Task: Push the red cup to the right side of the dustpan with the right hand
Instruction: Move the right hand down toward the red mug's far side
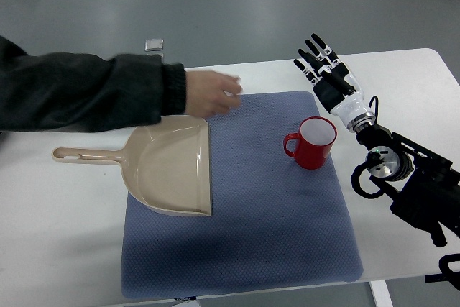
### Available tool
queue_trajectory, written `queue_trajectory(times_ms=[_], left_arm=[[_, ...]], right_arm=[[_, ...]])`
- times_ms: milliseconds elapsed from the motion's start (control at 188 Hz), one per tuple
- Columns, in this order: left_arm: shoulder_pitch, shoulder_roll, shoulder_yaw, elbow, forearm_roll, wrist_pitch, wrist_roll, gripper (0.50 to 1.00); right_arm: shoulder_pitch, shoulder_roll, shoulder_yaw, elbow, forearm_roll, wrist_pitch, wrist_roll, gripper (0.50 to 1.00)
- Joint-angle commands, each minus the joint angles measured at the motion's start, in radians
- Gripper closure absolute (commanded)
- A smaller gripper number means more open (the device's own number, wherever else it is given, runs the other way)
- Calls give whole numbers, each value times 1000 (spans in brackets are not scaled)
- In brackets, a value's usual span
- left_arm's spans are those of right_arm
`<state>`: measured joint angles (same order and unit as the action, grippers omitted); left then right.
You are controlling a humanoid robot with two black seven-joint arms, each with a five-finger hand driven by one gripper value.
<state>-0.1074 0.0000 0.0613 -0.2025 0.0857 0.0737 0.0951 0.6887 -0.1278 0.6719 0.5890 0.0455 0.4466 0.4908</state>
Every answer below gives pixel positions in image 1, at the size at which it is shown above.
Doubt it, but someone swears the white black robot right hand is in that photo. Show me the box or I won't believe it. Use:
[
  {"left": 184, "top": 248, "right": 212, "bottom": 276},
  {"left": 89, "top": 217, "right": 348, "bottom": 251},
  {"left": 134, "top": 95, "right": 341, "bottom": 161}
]
[{"left": 294, "top": 33, "right": 377, "bottom": 133}]

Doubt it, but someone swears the person's bare hand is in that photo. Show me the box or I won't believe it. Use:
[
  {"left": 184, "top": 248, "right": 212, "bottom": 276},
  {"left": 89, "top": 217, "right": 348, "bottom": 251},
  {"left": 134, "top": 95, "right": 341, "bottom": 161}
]
[{"left": 185, "top": 70, "right": 242, "bottom": 118}]

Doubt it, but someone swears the red cup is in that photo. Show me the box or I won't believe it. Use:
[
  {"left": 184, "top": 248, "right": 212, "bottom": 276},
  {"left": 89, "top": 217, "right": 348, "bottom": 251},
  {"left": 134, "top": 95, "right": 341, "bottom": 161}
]
[{"left": 283, "top": 116, "right": 337, "bottom": 170}]

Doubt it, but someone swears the dark grey sleeved forearm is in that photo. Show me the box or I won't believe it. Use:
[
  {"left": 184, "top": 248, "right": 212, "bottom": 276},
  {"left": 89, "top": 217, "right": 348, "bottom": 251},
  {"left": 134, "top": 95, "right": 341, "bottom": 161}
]
[{"left": 1, "top": 38, "right": 186, "bottom": 132}]

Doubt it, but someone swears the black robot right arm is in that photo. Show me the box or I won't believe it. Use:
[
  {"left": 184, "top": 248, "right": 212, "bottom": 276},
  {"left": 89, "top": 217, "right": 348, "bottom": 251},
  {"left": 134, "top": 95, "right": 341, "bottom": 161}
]
[{"left": 349, "top": 110, "right": 459, "bottom": 247}]

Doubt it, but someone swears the beige plastic dustpan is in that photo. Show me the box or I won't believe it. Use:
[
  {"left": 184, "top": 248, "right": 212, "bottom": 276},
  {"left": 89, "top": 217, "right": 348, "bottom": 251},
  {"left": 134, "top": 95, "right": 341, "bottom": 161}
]
[{"left": 52, "top": 115, "right": 212, "bottom": 216}]

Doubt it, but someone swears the blue textured mat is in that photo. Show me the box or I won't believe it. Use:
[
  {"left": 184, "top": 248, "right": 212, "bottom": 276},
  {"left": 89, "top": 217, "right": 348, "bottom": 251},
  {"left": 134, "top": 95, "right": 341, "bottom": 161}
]
[{"left": 121, "top": 91, "right": 363, "bottom": 298}]

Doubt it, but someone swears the white table leg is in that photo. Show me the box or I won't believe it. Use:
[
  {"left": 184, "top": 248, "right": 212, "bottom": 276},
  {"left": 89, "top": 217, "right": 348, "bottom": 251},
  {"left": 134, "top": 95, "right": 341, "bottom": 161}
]
[{"left": 369, "top": 280, "right": 393, "bottom": 307}]

